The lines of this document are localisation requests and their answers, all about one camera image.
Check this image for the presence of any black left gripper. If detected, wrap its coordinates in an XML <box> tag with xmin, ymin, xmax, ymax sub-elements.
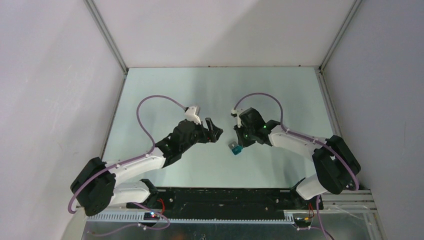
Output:
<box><xmin>180</xmin><ymin>117</ymin><xmax>222</xmax><ymax>153</ymax></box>

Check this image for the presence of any teal and clear pill box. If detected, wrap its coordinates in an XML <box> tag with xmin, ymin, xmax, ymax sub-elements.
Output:
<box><xmin>228</xmin><ymin>141</ymin><xmax>243</xmax><ymax>155</ymax></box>

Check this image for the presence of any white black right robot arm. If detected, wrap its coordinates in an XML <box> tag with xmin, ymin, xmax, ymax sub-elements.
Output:
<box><xmin>231</xmin><ymin>107</ymin><xmax>361</xmax><ymax>209</ymax></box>

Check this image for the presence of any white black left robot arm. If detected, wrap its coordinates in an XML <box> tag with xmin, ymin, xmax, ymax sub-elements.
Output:
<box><xmin>68</xmin><ymin>117</ymin><xmax>224</xmax><ymax>217</ymax></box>

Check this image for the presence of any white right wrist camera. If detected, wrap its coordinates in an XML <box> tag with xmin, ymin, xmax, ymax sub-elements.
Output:
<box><xmin>230</xmin><ymin>108</ymin><xmax>244</xmax><ymax>118</ymax></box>

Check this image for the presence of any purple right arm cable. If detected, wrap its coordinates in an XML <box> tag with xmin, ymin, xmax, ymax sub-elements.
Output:
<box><xmin>233</xmin><ymin>92</ymin><xmax>360</xmax><ymax>240</ymax></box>

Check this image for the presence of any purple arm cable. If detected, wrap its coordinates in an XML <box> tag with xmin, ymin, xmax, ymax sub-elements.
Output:
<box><xmin>233</xmin><ymin>92</ymin><xmax>360</xmax><ymax>240</ymax></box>
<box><xmin>67</xmin><ymin>95</ymin><xmax>188</xmax><ymax>215</ymax></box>

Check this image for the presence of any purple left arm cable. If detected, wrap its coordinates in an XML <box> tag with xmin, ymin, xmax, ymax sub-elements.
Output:
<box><xmin>67</xmin><ymin>95</ymin><xmax>188</xmax><ymax>215</ymax></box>

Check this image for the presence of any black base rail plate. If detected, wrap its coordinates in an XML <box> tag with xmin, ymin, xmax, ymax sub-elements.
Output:
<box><xmin>143</xmin><ymin>187</ymin><xmax>324</xmax><ymax>220</ymax></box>

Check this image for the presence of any aluminium right side rail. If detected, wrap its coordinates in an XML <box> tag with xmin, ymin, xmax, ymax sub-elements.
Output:
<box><xmin>314</xmin><ymin>67</ymin><xmax>360</xmax><ymax>190</ymax></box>

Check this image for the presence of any white slotted cable duct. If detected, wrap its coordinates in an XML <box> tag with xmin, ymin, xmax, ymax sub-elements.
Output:
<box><xmin>87</xmin><ymin>211</ymin><xmax>295</xmax><ymax>225</ymax></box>

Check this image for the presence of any aluminium frame post left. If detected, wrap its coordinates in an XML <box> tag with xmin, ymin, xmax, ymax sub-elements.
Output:
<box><xmin>83</xmin><ymin>0</ymin><xmax>129</xmax><ymax>75</ymax></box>

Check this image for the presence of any aluminium frame post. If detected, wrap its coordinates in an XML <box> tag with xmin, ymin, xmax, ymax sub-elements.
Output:
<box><xmin>318</xmin><ymin>0</ymin><xmax>363</xmax><ymax>73</ymax></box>
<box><xmin>83</xmin><ymin>0</ymin><xmax>129</xmax><ymax>75</ymax></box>

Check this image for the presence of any aluminium frame post right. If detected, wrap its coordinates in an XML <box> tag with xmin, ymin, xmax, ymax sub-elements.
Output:
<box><xmin>318</xmin><ymin>0</ymin><xmax>363</xmax><ymax>73</ymax></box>

